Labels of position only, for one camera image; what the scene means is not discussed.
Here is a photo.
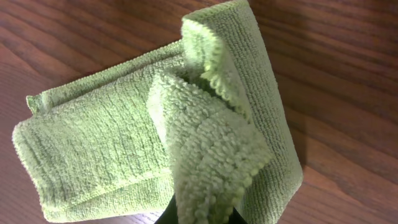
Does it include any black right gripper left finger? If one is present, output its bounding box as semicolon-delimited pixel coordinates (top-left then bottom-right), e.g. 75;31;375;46
154;195;178;224

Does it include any light green cloth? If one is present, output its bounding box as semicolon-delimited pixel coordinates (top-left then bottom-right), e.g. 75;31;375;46
12;1;303;223

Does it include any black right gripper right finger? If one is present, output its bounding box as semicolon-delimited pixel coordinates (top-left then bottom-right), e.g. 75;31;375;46
228;207;248;224

